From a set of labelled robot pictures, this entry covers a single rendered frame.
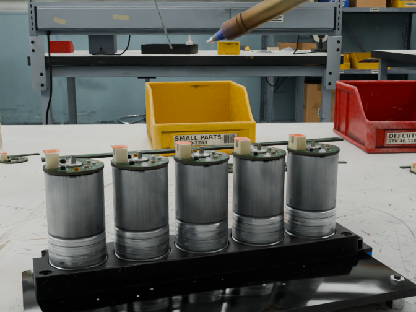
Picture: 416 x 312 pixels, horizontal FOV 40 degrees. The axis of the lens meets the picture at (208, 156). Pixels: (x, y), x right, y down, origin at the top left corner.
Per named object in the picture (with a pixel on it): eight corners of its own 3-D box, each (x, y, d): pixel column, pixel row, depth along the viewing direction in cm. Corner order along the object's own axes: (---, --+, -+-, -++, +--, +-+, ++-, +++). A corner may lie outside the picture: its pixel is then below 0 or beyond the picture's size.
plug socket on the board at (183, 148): (197, 158, 25) (197, 143, 25) (177, 160, 25) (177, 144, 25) (191, 154, 26) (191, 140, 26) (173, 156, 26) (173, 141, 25)
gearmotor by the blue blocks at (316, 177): (343, 252, 28) (349, 148, 27) (298, 259, 27) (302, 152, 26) (318, 235, 30) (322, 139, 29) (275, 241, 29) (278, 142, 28)
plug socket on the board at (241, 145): (255, 153, 26) (255, 139, 26) (238, 155, 26) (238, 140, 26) (249, 150, 27) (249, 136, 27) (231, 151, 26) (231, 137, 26)
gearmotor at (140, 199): (176, 275, 25) (174, 161, 24) (120, 283, 24) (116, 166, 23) (162, 255, 27) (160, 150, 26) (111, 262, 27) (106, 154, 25)
